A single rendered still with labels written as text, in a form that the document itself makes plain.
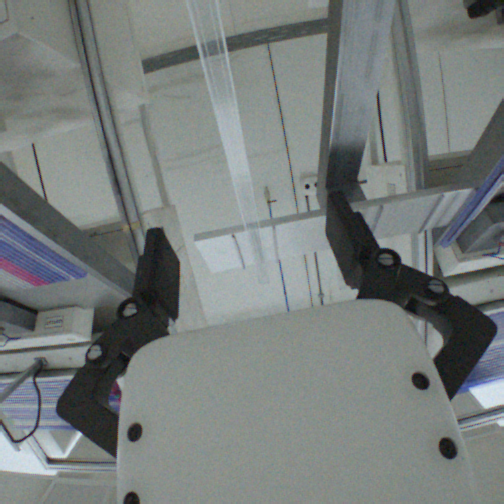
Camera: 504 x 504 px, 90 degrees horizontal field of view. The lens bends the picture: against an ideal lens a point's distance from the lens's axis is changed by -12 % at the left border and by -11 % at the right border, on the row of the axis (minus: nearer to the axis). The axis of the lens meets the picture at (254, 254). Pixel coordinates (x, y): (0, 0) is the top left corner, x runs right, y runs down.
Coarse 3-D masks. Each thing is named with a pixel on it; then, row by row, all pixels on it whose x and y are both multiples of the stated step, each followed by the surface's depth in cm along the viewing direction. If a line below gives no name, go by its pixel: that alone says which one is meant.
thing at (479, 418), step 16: (464, 0) 52; (480, 0) 48; (496, 0) 44; (480, 16) 52; (496, 16) 59; (480, 304) 68; (496, 304) 66; (432, 336) 71; (432, 352) 72; (464, 416) 86; (480, 416) 84; (496, 416) 83
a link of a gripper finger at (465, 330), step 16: (416, 304) 11; (448, 304) 10; (464, 304) 10; (432, 320) 11; (448, 320) 10; (464, 320) 10; (480, 320) 10; (448, 336) 10; (464, 336) 9; (480, 336) 9; (448, 352) 9; (464, 352) 9; (480, 352) 9; (448, 368) 9; (464, 368) 9; (448, 384) 8
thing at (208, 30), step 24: (192, 0) 11; (216, 0) 11; (192, 24) 12; (216, 24) 12; (216, 48) 13; (216, 72) 14; (216, 96) 15; (216, 120) 16; (240, 120) 16; (240, 144) 18; (240, 168) 20; (240, 192) 22; (264, 264) 32
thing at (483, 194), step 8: (496, 168) 24; (496, 176) 24; (488, 184) 26; (496, 184) 25; (480, 192) 27; (488, 192) 26; (472, 200) 28; (480, 200) 27; (472, 208) 29; (480, 208) 29; (464, 216) 30; (472, 216) 30; (456, 224) 32; (464, 224) 31; (448, 232) 34; (456, 232) 32; (448, 240) 34
